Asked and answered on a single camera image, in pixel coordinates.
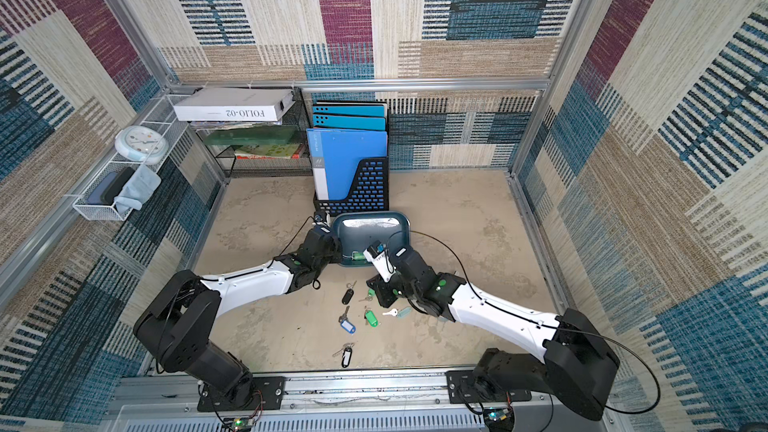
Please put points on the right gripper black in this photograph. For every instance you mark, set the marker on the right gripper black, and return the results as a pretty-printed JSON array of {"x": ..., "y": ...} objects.
[{"x": 384, "y": 291}]

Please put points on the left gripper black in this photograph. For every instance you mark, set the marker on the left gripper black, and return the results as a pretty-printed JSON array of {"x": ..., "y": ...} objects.
[{"x": 336, "y": 246}]

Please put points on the light blue tag key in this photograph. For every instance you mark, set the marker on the light blue tag key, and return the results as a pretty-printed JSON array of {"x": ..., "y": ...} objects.
[{"x": 398, "y": 313}]

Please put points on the teal plastic storage box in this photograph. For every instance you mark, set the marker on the teal plastic storage box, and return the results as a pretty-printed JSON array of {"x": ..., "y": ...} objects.
[{"x": 357, "y": 231}]

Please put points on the black fob key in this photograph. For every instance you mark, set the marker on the black fob key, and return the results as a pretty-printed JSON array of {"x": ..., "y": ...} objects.
[{"x": 349, "y": 293}]

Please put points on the solid green tag key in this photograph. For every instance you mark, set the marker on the solid green tag key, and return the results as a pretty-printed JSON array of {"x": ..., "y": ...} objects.
[{"x": 370, "y": 317}]

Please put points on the black white tag key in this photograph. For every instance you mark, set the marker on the black white tag key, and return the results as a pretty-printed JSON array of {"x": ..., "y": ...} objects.
[{"x": 345, "y": 354}]

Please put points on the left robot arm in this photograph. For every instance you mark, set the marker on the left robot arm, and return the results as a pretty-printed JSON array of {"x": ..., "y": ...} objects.
[{"x": 175, "y": 328}]

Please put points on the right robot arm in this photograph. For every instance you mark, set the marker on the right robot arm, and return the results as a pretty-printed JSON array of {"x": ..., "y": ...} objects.
[{"x": 562, "y": 355}]

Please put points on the white folio box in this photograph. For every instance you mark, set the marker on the white folio box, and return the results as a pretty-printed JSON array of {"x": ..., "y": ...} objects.
[{"x": 235, "y": 105}]

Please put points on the black mesh file holder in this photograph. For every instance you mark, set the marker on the black mesh file holder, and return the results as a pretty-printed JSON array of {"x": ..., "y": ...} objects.
[{"x": 368, "y": 192}]

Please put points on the blue folder front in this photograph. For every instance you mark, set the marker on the blue folder front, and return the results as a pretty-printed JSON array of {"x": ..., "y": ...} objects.
[{"x": 335, "y": 155}]

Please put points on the colourful book stack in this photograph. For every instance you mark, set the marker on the colourful book stack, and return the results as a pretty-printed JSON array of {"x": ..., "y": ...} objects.
[{"x": 275, "y": 151}]

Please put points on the teal folder middle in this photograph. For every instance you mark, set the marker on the teal folder middle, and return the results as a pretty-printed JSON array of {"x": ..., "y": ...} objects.
[{"x": 331, "y": 121}]

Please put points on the teal folder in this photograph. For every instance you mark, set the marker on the teal folder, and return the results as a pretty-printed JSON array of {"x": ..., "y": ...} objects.
[
  {"x": 331, "y": 121},
  {"x": 362, "y": 109}
]

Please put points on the teal folder back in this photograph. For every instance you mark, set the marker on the teal folder back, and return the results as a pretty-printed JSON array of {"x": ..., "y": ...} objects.
[{"x": 362, "y": 109}]

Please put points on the light blue cloth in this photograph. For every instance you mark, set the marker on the light blue cloth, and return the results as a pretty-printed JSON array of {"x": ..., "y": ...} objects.
[{"x": 137, "y": 190}]

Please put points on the white round clock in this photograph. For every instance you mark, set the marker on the white round clock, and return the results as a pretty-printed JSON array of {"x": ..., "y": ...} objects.
[{"x": 141, "y": 145}]

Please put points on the dark blue case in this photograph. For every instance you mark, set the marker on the dark blue case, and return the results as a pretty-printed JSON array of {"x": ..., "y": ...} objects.
[{"x": 110, "y": 186}]

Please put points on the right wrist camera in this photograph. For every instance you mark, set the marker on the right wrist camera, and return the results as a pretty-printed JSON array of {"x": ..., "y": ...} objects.
[{"x": 377, "y": 255}]

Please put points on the black wire shelf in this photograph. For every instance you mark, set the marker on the black wire shelf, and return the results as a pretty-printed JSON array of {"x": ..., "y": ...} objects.
[{"x": 231, "y": 167}]

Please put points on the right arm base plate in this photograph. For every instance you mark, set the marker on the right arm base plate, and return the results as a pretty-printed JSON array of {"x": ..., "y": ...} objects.
[{"x": 463, "y": 387}]

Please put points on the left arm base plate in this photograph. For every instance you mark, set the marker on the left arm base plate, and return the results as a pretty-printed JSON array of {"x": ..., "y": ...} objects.
[{"x": 266, "y": 391}]

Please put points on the white wire basket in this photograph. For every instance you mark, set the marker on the white wire basket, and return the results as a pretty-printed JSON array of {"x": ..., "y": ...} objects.
[{"x": 159, "y": 116}]

